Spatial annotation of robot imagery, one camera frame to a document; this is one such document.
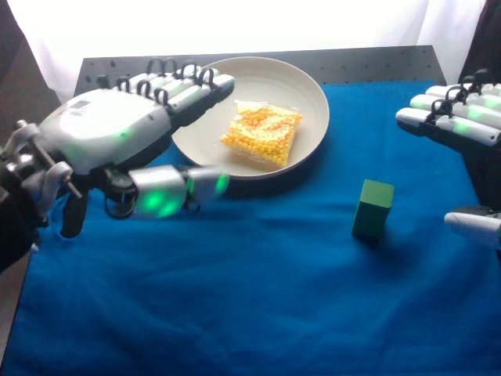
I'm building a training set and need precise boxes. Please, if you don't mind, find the blue table cloth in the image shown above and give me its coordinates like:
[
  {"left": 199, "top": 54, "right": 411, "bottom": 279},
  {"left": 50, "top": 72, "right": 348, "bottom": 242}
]
[{"left": 0, "top": 80, "right": 501, "bottom": 376}]

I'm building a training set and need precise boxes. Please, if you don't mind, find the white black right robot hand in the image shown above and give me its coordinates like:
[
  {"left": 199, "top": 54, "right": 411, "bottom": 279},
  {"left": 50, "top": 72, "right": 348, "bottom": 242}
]
[{"left": 395, "top": 68, "right": 501, "bottom": 251}]

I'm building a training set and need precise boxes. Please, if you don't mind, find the bag of yellow beads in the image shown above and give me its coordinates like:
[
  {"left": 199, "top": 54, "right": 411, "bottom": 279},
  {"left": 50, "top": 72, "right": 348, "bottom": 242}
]
[{"left": 218, "top": 99, "right": 305, "bottom": 168}]

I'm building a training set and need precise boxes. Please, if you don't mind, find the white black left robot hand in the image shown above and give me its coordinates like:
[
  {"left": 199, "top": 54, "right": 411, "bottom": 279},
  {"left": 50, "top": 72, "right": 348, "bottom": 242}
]
[{"left": 38, "top": 57, "right": 236, "bottom": 219}]

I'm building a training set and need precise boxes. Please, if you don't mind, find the green block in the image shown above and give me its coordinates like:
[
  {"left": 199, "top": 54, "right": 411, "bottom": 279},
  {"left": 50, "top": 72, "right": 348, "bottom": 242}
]
[{"left": 351, "top": 179, "right": 395, "bottom": 240}]

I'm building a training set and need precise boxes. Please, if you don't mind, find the white curtain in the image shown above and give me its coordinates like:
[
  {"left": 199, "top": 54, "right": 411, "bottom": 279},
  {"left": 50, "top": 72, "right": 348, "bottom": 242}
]
[{"left": 7, "top": 0, "right": 488, "bottom": 97}]

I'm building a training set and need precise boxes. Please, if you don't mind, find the round cream plate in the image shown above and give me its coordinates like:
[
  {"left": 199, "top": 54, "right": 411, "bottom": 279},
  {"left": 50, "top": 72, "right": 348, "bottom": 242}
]
[{"left": 171, "top": 56, "right": 330, "bottom": 182}]

